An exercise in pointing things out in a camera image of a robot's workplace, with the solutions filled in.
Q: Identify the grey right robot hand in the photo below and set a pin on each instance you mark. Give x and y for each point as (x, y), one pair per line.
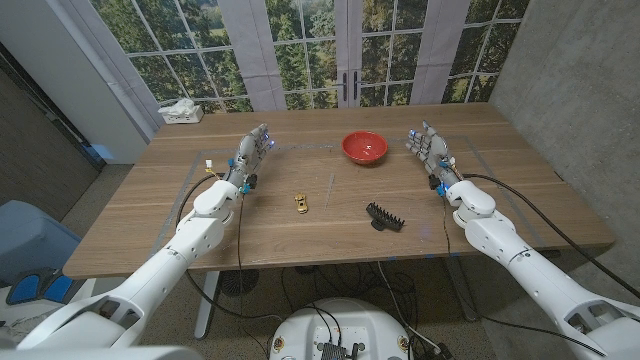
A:
(436, 150)

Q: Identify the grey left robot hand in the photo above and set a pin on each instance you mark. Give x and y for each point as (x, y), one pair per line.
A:
(247, 155)

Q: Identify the yellow toy car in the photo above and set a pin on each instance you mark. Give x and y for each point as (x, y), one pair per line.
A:
(301, 203)

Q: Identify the clear plastic pipette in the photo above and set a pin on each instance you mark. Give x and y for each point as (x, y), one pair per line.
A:
(329, 191)

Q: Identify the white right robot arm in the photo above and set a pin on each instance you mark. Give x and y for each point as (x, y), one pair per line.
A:
(530, 270)

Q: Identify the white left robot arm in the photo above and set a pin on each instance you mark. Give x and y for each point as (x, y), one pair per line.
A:
(165, 265)

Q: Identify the red bowl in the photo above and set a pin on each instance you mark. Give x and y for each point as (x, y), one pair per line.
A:
(365, 147)

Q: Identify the black hairpin claw clip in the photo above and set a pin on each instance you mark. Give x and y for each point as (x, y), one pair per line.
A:
(384, 217)

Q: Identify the white power strip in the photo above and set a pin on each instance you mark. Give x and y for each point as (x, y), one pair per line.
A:
(186, 118)

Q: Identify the crumpled white tissue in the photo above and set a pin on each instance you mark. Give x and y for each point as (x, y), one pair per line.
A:
(176, 106)

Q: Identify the round black floor fan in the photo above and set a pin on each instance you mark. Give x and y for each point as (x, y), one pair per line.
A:
(239, 282)

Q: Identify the white metal table leg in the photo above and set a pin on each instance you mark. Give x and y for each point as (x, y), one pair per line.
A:
(457, 285)
(206, 305)

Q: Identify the white robot torso base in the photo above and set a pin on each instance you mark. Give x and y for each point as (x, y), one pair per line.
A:
(340, 325)

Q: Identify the blue-grey chair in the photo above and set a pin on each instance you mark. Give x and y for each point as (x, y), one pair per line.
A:
(30, 240)

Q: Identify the white robot chest cover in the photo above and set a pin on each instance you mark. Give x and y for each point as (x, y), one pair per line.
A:
(100, 353)

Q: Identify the blue and black pads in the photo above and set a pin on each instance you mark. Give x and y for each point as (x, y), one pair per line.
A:
(27, 289)

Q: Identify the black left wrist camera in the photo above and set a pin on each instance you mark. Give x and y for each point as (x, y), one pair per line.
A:
(251, 181)

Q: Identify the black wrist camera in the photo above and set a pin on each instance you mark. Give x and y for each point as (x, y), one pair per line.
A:
(434, 181)
(251, 181)

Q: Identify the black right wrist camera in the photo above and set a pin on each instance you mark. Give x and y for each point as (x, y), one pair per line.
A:
(434, 181)

